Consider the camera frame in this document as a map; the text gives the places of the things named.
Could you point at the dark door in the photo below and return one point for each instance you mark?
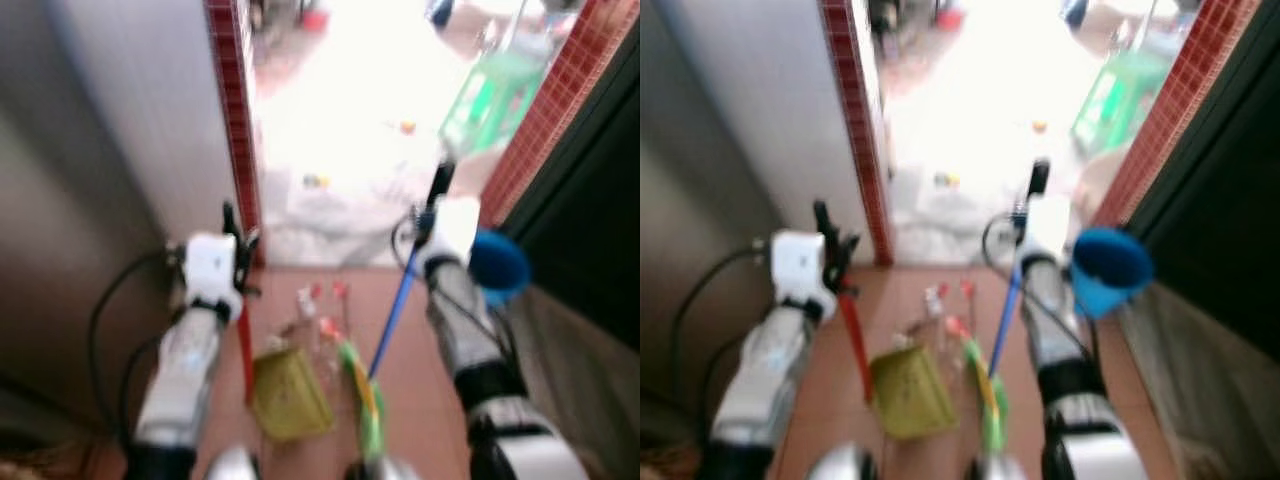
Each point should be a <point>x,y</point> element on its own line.
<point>590,200</point>
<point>1220,150</point>

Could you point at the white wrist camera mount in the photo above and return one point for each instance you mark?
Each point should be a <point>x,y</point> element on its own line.
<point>455,228</point>
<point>212,272</point>
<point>1048,225</point>
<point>798,270</point>

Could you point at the red plastic basin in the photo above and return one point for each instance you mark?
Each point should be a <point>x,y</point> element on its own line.
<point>950,17</point>
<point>315,18</point>

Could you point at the white shaggy rug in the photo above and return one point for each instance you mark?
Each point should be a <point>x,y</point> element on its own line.
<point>950,235</point>
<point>340,235</point>

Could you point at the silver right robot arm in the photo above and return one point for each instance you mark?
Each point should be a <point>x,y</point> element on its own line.
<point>1060,330</point>
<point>460,330</point>

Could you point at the silver robot leg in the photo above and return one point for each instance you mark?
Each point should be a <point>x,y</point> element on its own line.
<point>845,463</point>
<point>385,470</point>
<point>995,468</point>
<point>232,465</point>

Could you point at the silver robot right leg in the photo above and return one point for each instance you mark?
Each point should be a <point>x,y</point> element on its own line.
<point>385,470</point>
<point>995,468</point>

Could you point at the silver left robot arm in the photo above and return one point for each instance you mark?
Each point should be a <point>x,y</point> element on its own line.
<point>765,370</point>
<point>185,370</point>

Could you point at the silver robot left leg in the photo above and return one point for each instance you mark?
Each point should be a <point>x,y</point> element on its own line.
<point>845,463</point>
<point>232,465</point>

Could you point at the small red white wrapper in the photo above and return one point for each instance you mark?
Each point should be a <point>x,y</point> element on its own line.
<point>340,290</point>
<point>967,290</point>

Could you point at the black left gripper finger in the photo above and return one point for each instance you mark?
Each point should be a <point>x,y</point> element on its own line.
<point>848,247</point>
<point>821,222</point>
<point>250,245</point>
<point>229,222</point>

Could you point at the green plastic stool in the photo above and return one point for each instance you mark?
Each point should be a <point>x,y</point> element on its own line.
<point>490,100</point>
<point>1120,100</point>

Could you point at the yellow green small toy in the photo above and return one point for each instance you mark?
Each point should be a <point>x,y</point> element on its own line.
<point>315,180</point>
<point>945,180</point>

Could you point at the blue plastic bucket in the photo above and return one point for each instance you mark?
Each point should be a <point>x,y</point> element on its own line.
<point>1110,268</point>
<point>498,265</point>

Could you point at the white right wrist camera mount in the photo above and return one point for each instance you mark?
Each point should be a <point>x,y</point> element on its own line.
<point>1048,225</point>
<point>455,228</point>

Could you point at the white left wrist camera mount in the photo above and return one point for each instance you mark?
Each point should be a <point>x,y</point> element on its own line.
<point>798,270</point>
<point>212,272</point>

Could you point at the red white crumpled wrapper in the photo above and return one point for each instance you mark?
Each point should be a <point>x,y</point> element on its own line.
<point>935,302</point>
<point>305,302</point>

